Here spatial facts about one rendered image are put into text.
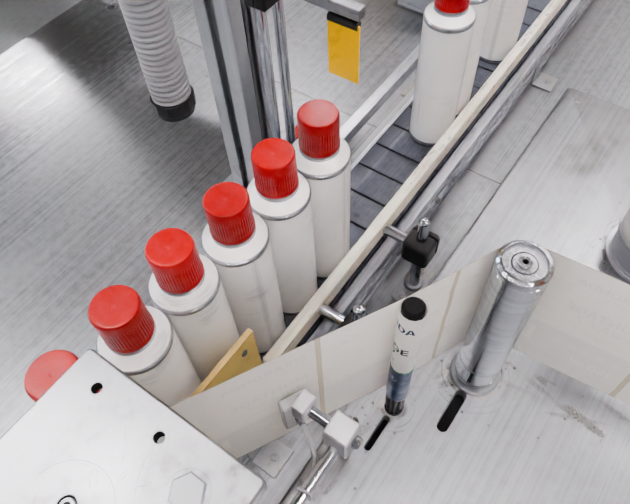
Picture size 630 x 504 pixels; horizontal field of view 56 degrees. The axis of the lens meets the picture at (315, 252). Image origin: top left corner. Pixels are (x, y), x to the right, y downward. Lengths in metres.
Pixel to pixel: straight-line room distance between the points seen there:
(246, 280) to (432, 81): 0.32
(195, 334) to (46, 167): 0.47
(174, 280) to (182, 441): 0.15
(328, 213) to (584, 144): 0.37
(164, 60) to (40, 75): 0.57
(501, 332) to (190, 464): 0.27
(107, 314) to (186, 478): 0.15
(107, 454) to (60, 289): 0.47
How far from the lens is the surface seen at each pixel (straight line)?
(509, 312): 0.44
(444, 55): 0.65
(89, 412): 0.30
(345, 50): 0.51
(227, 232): 0.42
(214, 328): 0.46
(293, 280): 0.54
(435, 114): 0.70
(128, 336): 0.39
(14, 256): 0.79
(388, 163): 0.71
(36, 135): 0.92
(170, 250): 0.40
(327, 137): 0.47
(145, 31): 0.44
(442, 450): 0.55
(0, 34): 1.13
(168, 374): 0.44
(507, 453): 0.56
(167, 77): 0.47
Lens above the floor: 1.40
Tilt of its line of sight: 56 degrees down
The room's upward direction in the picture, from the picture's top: 4 degrees counter-clockwise
